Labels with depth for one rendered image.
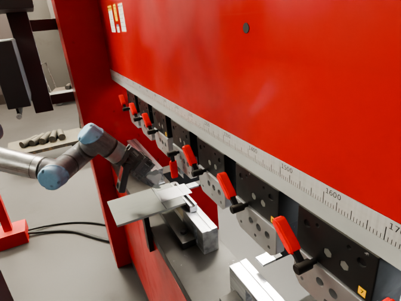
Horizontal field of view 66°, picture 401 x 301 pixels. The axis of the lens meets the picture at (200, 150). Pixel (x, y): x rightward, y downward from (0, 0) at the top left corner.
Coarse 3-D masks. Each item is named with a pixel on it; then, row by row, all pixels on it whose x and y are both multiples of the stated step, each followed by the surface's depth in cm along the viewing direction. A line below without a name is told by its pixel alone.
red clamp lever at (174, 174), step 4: (168, 152) 100; (172, 152) 101; (176, 152) 101; (168, 156) 100; (172, 156) 101; (172, 160) 102; (172, 164) 102; (176, 164) 102; (172, 168) 102; (176, 168) 103; (172, 172) 103; (176, 172) 103; (172, 176) 104; (176, 176) 104
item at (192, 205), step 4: (176, 184) 132; (184, 196) 124; (188, 196) 122; (184, 200) 120; (188, 200) 121; (192, 200) 119; (188, 204) 117; (192, 204) 118; (196, 204) 117; (188, 208) 118; (192, 208) 117; (196, 208) 118
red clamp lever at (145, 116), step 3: (141, 114) 121; (144, 114) 120; (147, 114) 121; (144, 117) 120; (147, 117) 120; (144, 120) 119; (147, 120) 119; (144, 123) 120; (147, 123) 119; (150, 123) 119; (147, 126) 119; (150, 126) 119; (150, 129) 118; (153, 129) 118; (147, 132) 117; (150, 132) 117; (153, 132) 118
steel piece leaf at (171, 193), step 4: (168, 188) 129; (172, 188) 128; (176, 188) 128; (156, 192) 123; (160, 192) 126; (164, 192) 126; (168, 192) 126; (172, 192) 125; (176, 192) 125; (180, 192) 125; (160, 196) 119; (164, 196) 123; (168, 196) 123; (172, 196) 122; (176, 196) 122; (160, 200) 121; (164, 200) 121
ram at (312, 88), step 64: (128, 0) 114; (192, 0) 70; (256, 0) 50; (320, 0) 39; (384, 0) 32; (128, 64) 137; (192, 64) 78; (256, 64) 54; (320, 64) 42; (384, 64) 34; (192, 128) 88; (256, 128) 59; (320, 128) 44; (384, 128) 36; (384, 192) 38; (384, 256) 40
